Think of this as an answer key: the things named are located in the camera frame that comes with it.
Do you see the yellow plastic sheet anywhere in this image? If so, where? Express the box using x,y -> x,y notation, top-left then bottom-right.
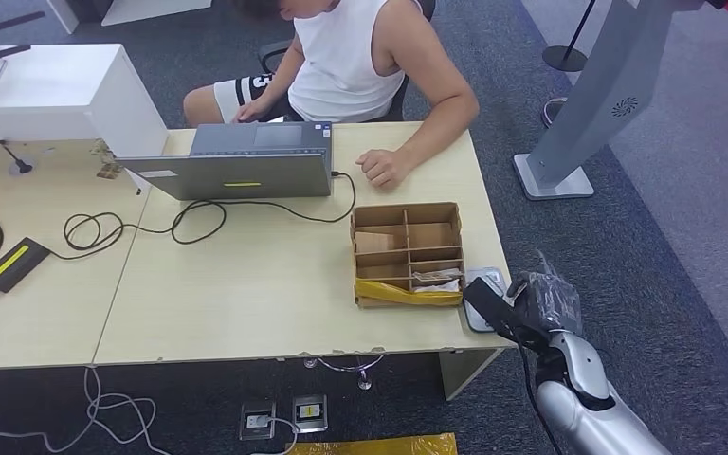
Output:
286,433 -> 458,455

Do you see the black stanchion post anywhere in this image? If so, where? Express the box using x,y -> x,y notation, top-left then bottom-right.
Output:
541,0 -> 599,73

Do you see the clear cable hook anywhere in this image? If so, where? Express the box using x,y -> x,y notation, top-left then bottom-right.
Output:
302,355 -> 385,391

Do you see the short white socket cable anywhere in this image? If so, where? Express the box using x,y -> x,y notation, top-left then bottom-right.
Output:
250,417 -> 300,455

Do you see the person's right hand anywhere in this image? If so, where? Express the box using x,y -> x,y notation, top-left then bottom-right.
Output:
233,97 -> 274,124

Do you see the small black desk microphone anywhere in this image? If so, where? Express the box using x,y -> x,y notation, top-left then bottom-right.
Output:
0,138 -> 34,175

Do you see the white cabinet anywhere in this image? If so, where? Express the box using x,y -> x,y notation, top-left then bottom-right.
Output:
0,43 -> 170,192

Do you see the floor socket with yellow label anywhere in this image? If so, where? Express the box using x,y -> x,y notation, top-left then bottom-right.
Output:
291,393 -> 329,434

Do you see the person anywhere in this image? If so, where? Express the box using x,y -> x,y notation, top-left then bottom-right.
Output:
183,0 -> 481,191

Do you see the grey card reader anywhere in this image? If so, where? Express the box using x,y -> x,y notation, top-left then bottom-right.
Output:
462,266 -> 510,334

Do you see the grey kiosk stand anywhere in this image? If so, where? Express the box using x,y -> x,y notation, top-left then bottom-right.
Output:
513,0 -> 707,202

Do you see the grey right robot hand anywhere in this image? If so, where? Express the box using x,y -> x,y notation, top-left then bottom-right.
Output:
504,250 -> 585,350

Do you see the white desk leg panel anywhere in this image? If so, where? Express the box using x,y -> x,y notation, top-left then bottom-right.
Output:
437,348 -> 504,402

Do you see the floor socket with white plug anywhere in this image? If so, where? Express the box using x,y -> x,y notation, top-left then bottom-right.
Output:
239,399 -> 278,442

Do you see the long white floor cable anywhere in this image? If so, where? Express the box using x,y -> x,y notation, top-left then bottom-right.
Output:
0,367 -> 173,455

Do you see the black laptop power cable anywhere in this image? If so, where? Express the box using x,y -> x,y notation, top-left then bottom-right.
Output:
48,171 -> 357,261

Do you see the cardboard divider box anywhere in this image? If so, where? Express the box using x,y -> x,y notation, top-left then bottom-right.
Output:
350,202 -> 465,309

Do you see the patterned room key card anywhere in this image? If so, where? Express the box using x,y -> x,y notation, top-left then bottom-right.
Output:
411,269 -> 464,283

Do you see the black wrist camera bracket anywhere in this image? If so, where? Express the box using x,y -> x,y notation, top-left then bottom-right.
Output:
462,277 -> 551,350

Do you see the grey round stanchion base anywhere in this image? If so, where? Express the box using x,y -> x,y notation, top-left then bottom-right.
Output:
540,97 -> 570,129

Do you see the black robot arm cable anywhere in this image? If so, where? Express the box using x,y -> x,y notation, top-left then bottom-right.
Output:
516,341 -> 566,455

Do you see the grey laptop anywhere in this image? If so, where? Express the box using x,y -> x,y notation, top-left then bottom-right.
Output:
116,122 -> 334,202

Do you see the white furniture panel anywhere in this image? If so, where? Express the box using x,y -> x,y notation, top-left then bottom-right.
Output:
46,0 -> 213,34

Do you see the black power adapter yellow label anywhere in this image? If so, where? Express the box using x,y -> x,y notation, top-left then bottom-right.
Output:
0,237 -> 52,295

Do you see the person's left hand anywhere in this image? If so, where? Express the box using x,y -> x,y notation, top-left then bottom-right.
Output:
355,148 -> 412,191

